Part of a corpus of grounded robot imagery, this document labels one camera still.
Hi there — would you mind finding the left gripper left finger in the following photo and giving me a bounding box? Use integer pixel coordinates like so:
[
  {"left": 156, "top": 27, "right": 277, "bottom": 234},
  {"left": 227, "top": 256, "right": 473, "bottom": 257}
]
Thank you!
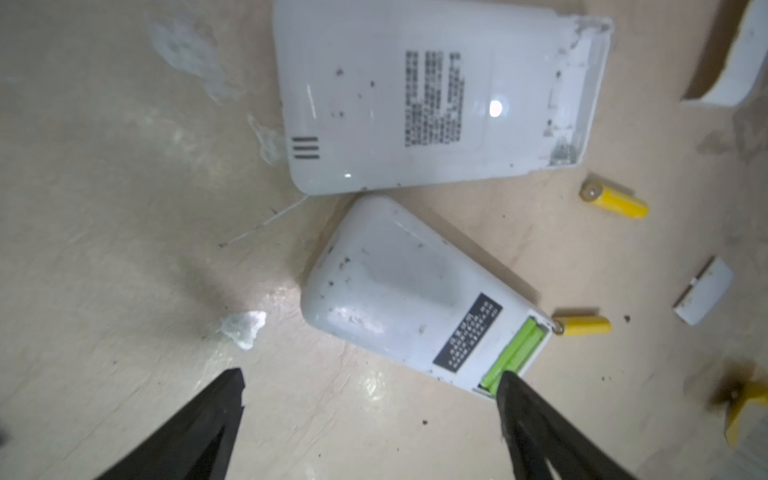
[{"left": 99, "top": 368, "right": 245, "bottom": 479}]

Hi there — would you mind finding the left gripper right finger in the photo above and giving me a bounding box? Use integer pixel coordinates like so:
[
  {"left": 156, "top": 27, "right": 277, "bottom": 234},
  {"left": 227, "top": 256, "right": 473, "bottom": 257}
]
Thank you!
[{"left": 496, "top": 371, "right": 633, "bottom": 480}]

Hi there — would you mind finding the yellow battery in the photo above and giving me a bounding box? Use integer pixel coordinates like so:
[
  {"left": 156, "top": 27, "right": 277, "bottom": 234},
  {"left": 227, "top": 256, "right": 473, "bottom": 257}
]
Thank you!
[
  {"left": 552, "top": 315, "right": 612, "bottom": 336},
  {"left": 579, "top": 181, "right": 649, "bottom": 219}
]

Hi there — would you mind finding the black yellow screwdriver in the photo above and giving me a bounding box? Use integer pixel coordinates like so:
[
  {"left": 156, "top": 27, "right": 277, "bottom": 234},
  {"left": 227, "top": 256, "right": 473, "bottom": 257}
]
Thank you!
[{"left": 724, "top": 381, "right": 767, "bottom": 449}]

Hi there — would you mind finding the red remote control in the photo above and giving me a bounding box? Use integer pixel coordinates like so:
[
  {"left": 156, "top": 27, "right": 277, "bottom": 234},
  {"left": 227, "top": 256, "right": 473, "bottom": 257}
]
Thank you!
[{"left": 300, "top": 195, "right": 554, "bottom": 398}]

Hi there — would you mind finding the red remote battery cover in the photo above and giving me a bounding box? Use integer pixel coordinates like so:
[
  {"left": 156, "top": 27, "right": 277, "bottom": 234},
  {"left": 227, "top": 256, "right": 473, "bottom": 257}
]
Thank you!
[{"left": 673, "top": 256, "right": 734, "bottom": 326}]

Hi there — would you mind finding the white remote control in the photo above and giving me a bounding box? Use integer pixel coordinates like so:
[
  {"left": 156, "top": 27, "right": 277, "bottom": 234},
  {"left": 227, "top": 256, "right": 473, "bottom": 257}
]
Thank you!
[{"left": 272, "top": 1, "right": 614, "bottom": 196}]

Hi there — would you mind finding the white battery cover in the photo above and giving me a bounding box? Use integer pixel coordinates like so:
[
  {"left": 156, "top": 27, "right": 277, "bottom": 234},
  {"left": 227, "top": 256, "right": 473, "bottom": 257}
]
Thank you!
[{"left": 681, "top": 0, "right": 767, "bottom": 107}]

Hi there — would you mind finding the lower green battery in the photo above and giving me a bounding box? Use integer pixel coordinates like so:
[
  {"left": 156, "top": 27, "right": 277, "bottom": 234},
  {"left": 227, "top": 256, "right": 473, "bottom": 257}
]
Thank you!
[{"left": 488, "top": 323, "right": 550, "bottom": 397}]

